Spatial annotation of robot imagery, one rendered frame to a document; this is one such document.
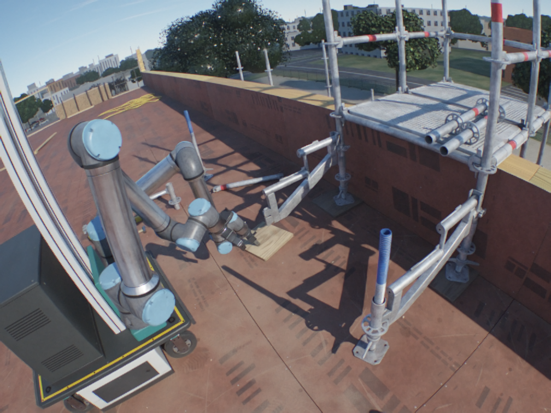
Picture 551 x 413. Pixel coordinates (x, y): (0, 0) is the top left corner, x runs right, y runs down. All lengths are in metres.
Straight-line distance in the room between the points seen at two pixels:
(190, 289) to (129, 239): 1.09
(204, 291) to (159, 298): 0.90
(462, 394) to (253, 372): 1.01
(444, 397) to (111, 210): 1.52
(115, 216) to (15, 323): 0.67
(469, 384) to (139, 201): 1.64
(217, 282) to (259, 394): 0.82
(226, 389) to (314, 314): 0.61
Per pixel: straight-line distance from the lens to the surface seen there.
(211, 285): 1.99
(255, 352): 1.62
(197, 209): 1.24
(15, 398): 2.39
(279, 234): 2.18
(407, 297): 1.46
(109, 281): 1.23
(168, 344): 1.61
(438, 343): 1.65
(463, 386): 1.58
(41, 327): 1.37
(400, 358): 1.57
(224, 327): 1.75
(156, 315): 1.12
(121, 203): 0.95
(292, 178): 2.03
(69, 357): 1.50
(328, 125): 2.47
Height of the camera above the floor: 1.39
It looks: 33 degrees down
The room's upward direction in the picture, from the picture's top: 11 degrees counter-clockwise
